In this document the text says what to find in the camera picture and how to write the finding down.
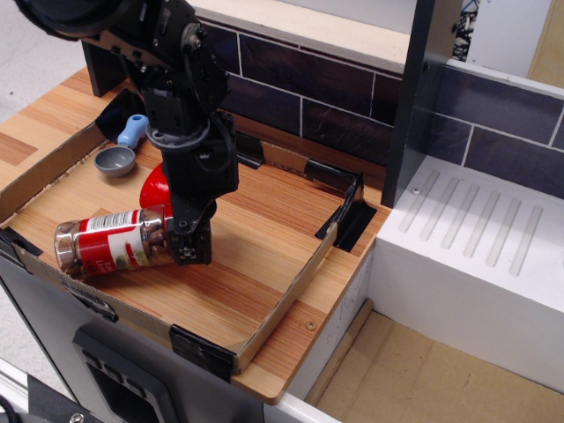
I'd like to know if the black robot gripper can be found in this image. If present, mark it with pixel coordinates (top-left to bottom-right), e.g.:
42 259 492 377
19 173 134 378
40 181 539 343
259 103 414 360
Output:
148 111 239 265

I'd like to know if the basil bottle with red cap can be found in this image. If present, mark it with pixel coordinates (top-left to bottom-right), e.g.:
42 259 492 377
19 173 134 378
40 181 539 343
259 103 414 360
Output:
54 205 174 278

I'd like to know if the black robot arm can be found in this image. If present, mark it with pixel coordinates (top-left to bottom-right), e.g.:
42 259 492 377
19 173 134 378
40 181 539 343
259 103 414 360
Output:
17 1 239 264

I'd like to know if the cardboard fence with black tape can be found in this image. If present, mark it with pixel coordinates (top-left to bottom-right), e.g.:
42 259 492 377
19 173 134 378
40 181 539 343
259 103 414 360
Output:
1 88 382 390

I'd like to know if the red and white toy sushi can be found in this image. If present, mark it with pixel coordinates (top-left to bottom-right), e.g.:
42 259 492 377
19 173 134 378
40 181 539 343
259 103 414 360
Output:
139 164 171 208

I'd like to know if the grey toy oven front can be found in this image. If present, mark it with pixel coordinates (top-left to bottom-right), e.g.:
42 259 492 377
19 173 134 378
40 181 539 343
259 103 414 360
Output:
70 325 180 423

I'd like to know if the white ribbed drainboard sink unit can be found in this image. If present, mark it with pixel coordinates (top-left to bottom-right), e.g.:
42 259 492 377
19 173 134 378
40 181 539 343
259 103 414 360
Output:
368 157 563 391

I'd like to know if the blue handled grey measuring spoon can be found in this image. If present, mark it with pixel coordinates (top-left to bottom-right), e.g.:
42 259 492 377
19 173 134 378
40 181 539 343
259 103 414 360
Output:
94 114 149 177

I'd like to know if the dark grey left post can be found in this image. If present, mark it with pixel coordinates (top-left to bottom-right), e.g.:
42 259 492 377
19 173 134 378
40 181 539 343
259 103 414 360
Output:
82 41 130 97

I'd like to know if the dark grey vertical post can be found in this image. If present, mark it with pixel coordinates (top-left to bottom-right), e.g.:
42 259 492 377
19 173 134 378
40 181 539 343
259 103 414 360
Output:
382 0 461 208

